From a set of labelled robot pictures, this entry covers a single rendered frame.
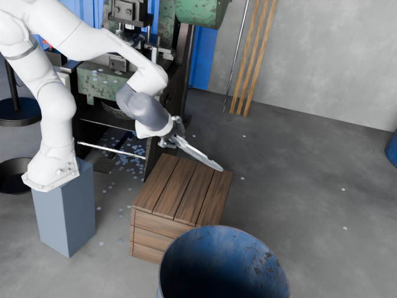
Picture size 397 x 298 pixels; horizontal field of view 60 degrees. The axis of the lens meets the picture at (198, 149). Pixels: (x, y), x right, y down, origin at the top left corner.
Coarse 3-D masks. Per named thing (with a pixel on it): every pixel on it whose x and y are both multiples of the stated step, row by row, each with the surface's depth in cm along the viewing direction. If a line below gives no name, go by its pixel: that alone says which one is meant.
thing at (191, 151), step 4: (180, 140) 135; (184, 144) 134; (184, 148) 151; (188, 148) 139; (192, 148) 133; (188, 152) 154; (192, 152) 151; (196, 152) 135; (200, 152) 133; (196, 156) 153; (200, 156) 140; (204, 156) 134; (200, 160) 158; (204, 160) 150; (208, 160) 138; (212, 160) 135; (208, 164) 155; (212, 164) 144; (216, 164) 137; (216, 168) 148; (220, 168) 140
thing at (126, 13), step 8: (112, 0) 167; (120, 0) 165; (128, 0) 166; (136, 0) 165; (112, 8) 169; (120, 8) 166; (128, 8) 165; (136, 8) 167; (144, 8) 173; (120, 16) 168; (128, 16) 167; (136, 16) 169; (144, 16) 176
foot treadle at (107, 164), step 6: (126, 132) 223; (126, 138) 218; (120, 144) 211; (108, 156) 198; (114, 156) 201; (96, 162) 191; (102, 162) 192; (108, 162) 192; (114, 162) 193; (96, 168) 187; (102, 168) 188; (108, 168) 188
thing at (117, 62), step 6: (126, 42) 174; (132, 42) 175; (138, 42) 178; (102, 54) 161; (108, 54) 160; (114, 54) 160; (120, 54) 161; (114, 60) 175; (120, 60) 174; (126, 60) 174; (114, 66) 176; (120, 66) 176; (126, 66) 176
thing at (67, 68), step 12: (108, 0) 205; (108, 12) 205; (108, 24) 207; (72, 60) 180; (60, 72) 172; (72, 72) 175; (72, 84) 178; (84, 96) 196; (84, 108) 200; (72, 120) 188; (84, 132) 208; (96, 132) 227; (84, 156) 217
